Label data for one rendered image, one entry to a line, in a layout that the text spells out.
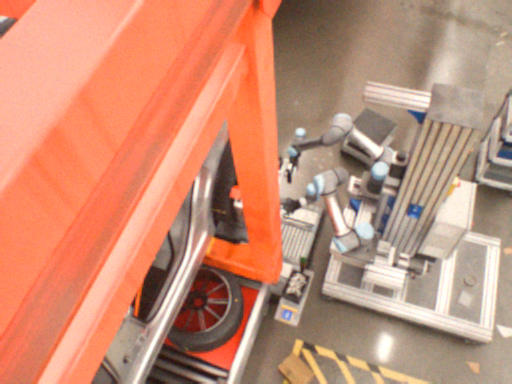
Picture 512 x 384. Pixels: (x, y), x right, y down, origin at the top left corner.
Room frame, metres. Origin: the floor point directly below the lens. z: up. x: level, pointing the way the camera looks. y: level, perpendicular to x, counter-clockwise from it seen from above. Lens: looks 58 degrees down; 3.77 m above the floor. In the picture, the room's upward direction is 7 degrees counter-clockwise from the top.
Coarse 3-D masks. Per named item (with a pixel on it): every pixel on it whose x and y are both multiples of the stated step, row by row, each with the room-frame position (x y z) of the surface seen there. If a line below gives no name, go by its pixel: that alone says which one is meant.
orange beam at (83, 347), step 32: (224, 64) 1.13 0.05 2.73; (224, 96) 1.03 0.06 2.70; (192, 128) 0.89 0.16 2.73; (192, 160) 0.80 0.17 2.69; (160, 192) 0.68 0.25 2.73; (128, 224) 0.60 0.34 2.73; (160, 224) 0.61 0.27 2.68; (128, 256) 0.51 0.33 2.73; (96, 288) 0.43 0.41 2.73; (128, 288) 0.45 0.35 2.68; (96, 320) 0.36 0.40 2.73; (64, 352) 0.29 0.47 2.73; (96, 352) 0.30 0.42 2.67
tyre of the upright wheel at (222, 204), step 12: (228, 144) 2.04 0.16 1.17; (228, 156) 1.93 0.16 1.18; (228, 168) 1.85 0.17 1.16; (216, 180) 1.79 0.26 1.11; (228, 180) 1.77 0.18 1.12; (216, 192) 1.73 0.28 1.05; (228, 192) 1.71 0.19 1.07; (216, 204) 1.69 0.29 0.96; (228, 204) 1.66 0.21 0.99; (216, 216) 1.67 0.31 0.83; (228, 216) 1.63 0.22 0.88
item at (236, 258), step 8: (216, 240) 1.55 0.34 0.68; (216, 248) 1.49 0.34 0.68; (224, 248) 1.48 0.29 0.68; (232, 248) 1.46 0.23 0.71; (240, 248) 1.43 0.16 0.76; (248, 248) 1.40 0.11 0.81; (208, 256) 1.43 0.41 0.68; (216, 256) 1.42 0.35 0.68; (224, 256) 1.42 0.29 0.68; (232, 256) 1.39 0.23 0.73; (240, 256) 1.36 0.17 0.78; (248, 256) 1.33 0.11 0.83; (216, 264) 1.41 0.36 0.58; (224, 264) 1.37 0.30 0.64; (232, 264) 1.35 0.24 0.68; (240, 264) 1.34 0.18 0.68; (248, 264) 1.31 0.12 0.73; (240, 272) 1.32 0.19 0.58; (248, 272) 1.29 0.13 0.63
